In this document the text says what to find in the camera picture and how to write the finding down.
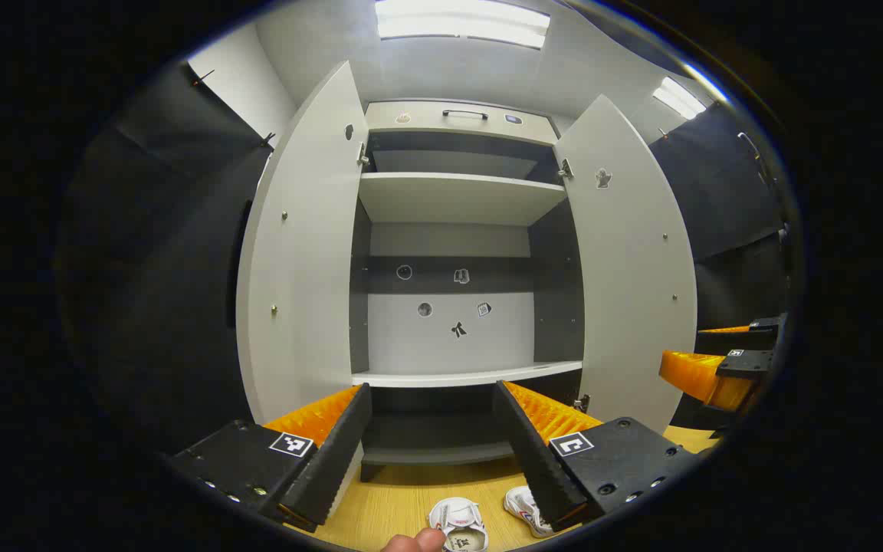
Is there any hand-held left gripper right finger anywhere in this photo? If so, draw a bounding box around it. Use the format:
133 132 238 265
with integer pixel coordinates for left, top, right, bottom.
492 380 700 532

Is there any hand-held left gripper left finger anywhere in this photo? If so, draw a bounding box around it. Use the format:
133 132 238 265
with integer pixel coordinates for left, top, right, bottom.
169 382 375 531

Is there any white shoe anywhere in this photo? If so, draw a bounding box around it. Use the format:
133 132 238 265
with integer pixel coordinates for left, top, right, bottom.
428 497 490 552
503 485 557 539

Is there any white shoe cabinet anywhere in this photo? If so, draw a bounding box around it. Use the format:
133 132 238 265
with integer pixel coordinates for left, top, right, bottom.
350 98 588 484

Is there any white cabinet drawer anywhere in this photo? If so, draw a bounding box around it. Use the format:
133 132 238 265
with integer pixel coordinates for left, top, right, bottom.
365 100 559 145

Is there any black backdrop cloth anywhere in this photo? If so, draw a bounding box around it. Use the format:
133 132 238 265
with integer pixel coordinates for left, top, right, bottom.
647 100 795 330
58 60 277 461

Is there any ceiling light panel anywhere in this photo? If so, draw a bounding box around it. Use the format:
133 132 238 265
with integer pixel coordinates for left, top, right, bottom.
652 77 707 121
375 0 551 50

